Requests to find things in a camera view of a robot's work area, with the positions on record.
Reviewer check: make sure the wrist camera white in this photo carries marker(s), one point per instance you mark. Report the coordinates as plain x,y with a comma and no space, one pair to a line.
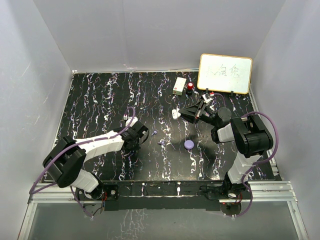
129,120
207,97

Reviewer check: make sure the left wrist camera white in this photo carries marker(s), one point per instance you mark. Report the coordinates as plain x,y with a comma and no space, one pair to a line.
129,120

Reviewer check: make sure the white whiteboard yellow frame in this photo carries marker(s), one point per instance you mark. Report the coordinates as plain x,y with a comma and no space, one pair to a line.
223,73

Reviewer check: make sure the purple round earbud case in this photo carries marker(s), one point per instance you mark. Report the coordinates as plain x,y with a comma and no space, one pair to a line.
189,144

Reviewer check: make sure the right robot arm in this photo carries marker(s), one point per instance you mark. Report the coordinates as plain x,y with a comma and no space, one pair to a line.
251,137

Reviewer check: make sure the white cardboard box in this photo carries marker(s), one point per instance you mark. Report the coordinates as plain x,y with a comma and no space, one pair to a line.
179,85

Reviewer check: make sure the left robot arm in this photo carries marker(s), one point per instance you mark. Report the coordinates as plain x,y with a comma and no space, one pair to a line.
66,159

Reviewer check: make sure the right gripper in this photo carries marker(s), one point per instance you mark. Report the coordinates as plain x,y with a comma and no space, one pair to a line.
192,111

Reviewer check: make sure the red emergency stop button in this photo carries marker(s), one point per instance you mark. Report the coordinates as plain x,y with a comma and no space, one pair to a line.
189,89

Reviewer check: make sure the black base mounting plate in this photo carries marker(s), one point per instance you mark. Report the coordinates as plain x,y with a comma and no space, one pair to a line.
158,195

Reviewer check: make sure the aluminium frame rail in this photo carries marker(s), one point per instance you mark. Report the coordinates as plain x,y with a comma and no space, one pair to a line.
149,213

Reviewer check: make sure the white earbud charging case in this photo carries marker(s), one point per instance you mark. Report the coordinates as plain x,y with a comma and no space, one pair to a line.
175,114

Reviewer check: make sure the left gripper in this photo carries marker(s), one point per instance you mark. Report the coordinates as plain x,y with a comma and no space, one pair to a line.
136,147

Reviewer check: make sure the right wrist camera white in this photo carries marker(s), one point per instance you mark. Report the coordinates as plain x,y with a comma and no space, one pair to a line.
207,97

